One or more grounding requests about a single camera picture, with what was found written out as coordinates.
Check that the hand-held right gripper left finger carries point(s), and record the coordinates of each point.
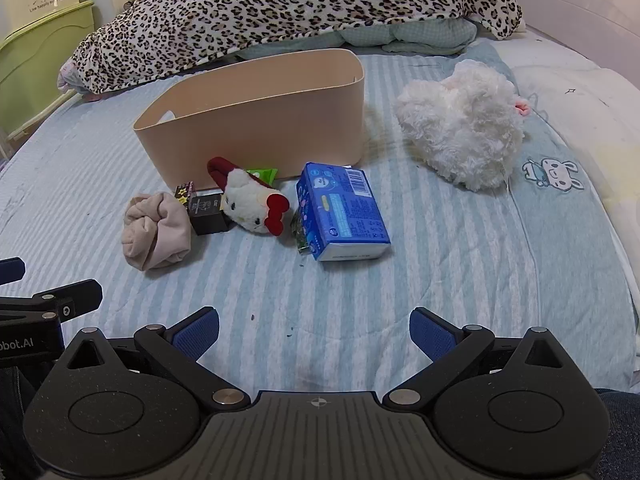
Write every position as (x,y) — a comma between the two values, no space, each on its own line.
(196,334)

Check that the white fluffy plush toy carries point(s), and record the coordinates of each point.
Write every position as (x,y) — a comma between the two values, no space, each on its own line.
(460,125)

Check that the green snack packet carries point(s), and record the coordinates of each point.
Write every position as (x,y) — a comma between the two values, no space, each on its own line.
(263,175)

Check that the pink floral pillow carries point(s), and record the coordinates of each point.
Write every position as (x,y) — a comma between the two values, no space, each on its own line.
(66,76)

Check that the green foil packet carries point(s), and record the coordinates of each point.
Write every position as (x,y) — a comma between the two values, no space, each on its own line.
(299,237)

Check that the leopard print blanket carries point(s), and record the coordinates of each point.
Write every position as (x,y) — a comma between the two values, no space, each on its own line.
(280,5)

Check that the white cat plush toy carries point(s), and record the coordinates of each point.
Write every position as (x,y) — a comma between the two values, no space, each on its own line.
(245,201)

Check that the beige plastic storage bin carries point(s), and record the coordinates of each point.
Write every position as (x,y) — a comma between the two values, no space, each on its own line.
(260,125)

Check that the white headboard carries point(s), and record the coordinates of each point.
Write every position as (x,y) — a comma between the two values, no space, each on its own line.
(575,5)

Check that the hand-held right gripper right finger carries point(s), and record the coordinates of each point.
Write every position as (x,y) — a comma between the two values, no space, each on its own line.
(432,334)

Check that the green headboard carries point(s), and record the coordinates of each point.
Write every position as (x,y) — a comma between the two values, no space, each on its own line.
(35,65)

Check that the beige rolled cloth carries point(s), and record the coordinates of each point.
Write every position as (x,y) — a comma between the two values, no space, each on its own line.
(155,235)

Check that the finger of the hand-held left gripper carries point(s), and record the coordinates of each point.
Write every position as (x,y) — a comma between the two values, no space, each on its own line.
(11,270)
(75,297)

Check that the small black box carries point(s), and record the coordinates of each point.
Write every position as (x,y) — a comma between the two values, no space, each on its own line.
(207,212)

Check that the blue tissue pack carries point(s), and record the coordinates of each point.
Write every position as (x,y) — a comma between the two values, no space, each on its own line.
(345,210)

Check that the teal checked quilt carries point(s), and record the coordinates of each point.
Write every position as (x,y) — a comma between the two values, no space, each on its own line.
(425,35)

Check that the person's right leg in jeans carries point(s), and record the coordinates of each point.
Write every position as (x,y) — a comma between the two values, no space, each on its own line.
(620,435)

